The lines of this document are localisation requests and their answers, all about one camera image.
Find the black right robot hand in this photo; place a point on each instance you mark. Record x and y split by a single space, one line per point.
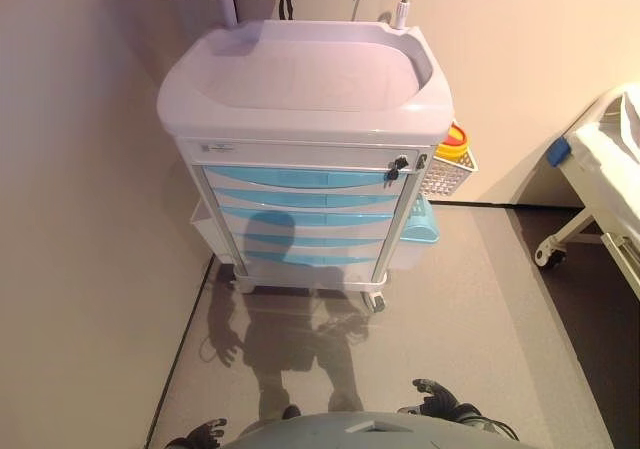
442 404

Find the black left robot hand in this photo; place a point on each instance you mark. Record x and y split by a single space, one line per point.
205 434

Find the blue front cart drawer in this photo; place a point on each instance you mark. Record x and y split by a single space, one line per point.
350 241
280 176
340 217
280 199

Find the grey robot torso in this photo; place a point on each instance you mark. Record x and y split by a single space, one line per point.
310 434

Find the white cart caster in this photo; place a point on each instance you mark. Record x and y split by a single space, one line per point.
375 301
244 283

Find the white bin with blue lid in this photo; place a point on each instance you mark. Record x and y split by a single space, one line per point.
422 226

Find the white bed caster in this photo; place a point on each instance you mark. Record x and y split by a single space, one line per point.
550 258

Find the white perforated side basket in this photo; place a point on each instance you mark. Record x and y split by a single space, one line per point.
442 179

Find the black cart keys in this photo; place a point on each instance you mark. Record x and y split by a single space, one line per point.
395 166

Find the yellow sharps container red lid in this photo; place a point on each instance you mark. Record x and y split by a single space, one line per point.
452 149

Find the blue bed clip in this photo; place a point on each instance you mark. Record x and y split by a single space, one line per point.
559 151

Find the white hospital bed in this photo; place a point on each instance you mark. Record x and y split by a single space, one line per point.
615 169

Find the white medical cart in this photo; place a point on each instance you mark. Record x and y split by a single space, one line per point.
300 119

